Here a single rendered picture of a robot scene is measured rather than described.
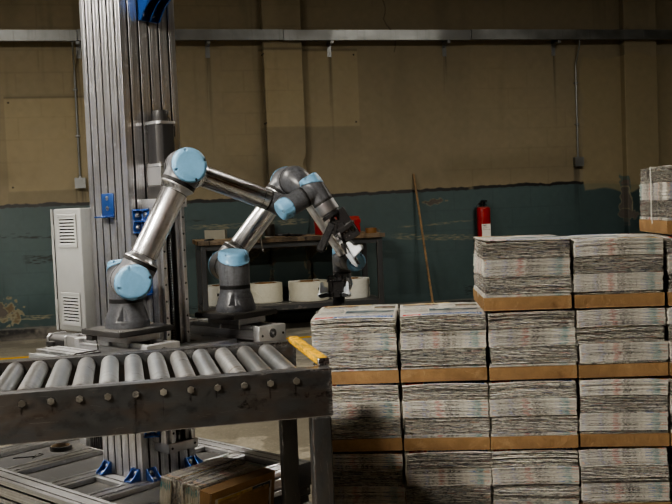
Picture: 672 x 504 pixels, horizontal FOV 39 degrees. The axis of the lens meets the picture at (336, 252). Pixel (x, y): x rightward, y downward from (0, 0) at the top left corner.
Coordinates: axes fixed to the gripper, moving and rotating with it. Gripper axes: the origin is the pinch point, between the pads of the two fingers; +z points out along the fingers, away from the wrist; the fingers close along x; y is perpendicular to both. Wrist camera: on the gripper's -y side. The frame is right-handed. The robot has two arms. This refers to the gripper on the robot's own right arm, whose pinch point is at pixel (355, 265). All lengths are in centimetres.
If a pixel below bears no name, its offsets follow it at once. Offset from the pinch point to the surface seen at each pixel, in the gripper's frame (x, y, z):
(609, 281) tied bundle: -19, 69, 48
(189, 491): -53, -75, 30
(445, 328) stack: -18.4, 15.6, 33.0
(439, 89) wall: 690, 113, -93
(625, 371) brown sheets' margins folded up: -19, 58, 75
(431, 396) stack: -19, 0, 50
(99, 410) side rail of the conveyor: -115, -60, -6
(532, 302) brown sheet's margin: -19, 44, 40
